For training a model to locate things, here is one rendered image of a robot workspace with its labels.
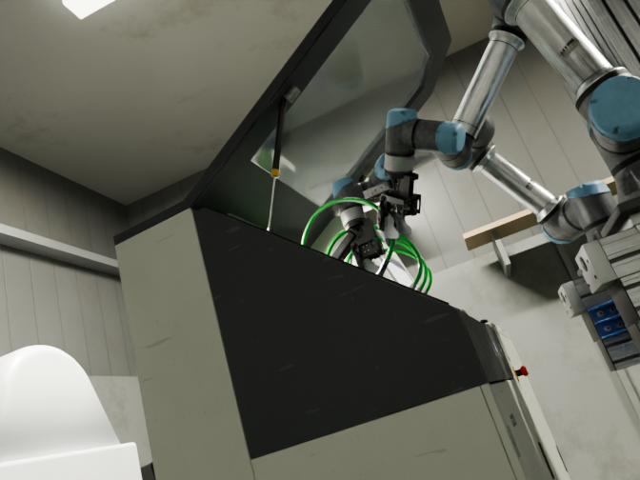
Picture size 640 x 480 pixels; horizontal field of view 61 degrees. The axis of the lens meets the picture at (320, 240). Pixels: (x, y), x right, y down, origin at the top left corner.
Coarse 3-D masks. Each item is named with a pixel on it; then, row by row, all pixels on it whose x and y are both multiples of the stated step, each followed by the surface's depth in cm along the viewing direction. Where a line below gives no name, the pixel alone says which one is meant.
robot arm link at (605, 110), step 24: (504, 0) 123; (528, 0) 120; (552, 0) 120; (528, 24) 120; (552, 24) 116; (552, 48) 116; (576, 48) 113; (576, 72) 113; (600, 72) 109; (624, 72) 108; (576, 96) 113; (600, 96) 107; (624, 96) 105; (600, 120) 106; (624, 120) 105; (600, 144) 117; (624, 144) 110
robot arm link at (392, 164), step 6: (390, 156) 135; (396, 156) 142; (408, 156) 141; (390, 162) 136; (396, 162) 135; (402, 162) 135; (408, 162) 135; (390, 168) 136; (396, 168) 135; (402, 168) 135; (408, 168) 136
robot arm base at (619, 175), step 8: (632, 160) 116; (616, 168) 119; (624, 168) 117; (632, 168) 115; (616, 176) 120; (624, 176) 117; (632, 176) 115; (616, 184) 120; (624, 184) 117; (632, 184) 116; (624, 192) 117; (632, 192) 114; (624, 200) 117
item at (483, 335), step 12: (468, 324) 119; (480, 324) 143; (480, 336) 131; (492, 336) 162; (480, 348) 122; (492, 348) 148; (492, 360) 135; (504, 360) 164; (492, 372) 124; (504, 372) 148
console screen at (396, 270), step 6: (390, 258) 239; (390, 264) 227; (396, 264) 242; (390, 270) 215; (396, 270) 229; (402, 270) 244; (396, 276) 218; (402, 276) 232; (408, 276) 248; (402, 282) 221; (408, 282) 236
